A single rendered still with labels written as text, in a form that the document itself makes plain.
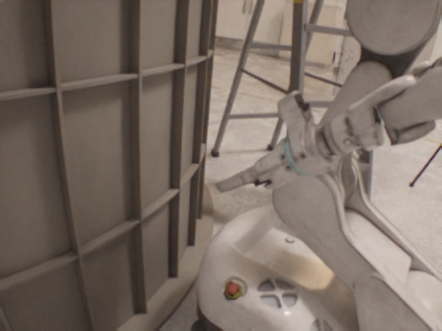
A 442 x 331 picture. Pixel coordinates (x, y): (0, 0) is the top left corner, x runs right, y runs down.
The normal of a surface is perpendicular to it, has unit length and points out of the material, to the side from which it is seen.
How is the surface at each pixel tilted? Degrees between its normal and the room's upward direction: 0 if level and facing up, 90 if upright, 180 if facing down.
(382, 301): 88
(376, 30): 96
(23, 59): 90
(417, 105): 97
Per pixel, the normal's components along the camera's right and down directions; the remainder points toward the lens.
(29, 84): 0.75, 0.35
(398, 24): -0.51, 0.35
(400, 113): -0.74, 0.40
